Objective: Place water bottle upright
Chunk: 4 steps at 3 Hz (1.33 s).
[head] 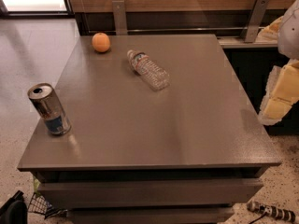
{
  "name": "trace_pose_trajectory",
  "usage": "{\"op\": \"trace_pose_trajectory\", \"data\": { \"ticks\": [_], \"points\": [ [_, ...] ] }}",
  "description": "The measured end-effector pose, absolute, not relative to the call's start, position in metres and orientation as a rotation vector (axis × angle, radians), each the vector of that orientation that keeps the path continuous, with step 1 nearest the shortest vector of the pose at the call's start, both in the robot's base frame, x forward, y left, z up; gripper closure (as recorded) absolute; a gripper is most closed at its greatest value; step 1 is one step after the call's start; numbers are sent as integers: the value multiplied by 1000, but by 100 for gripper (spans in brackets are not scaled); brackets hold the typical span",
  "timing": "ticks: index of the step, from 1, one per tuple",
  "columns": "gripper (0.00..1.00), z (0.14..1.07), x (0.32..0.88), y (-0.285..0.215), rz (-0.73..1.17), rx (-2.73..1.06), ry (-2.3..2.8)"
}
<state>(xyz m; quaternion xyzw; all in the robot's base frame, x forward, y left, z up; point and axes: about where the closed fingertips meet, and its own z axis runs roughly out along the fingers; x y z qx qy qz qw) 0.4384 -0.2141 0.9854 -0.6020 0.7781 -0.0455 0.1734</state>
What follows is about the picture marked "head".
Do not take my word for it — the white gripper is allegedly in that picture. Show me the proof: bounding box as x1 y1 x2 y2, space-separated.
258 0 299 126

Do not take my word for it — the clear plastic water bottle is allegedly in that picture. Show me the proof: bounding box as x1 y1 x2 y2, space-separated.
127 50 170 91

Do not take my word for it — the grey drawer cabinet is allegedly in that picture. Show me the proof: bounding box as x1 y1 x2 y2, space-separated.
19 35 280 224

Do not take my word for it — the orange fruit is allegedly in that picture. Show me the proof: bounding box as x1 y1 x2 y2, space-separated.
92 33 110 52

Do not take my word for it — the silver blue drink can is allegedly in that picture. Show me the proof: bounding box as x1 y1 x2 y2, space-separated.
27 83 71 135

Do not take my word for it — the right metal wall bracket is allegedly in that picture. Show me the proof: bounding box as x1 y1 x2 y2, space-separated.
240 0 270 43

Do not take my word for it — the metal wall bracket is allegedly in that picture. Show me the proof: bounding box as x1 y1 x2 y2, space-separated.
240 0 270 43
112 0 128 35

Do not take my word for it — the black white striped handle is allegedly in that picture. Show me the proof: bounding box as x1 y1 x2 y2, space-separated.
247 201 299 224

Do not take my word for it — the left metal wall bracket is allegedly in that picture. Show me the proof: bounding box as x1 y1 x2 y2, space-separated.
112 0 128 35

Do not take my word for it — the black wire basket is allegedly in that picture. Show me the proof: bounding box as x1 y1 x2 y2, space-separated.
28 193 67 219

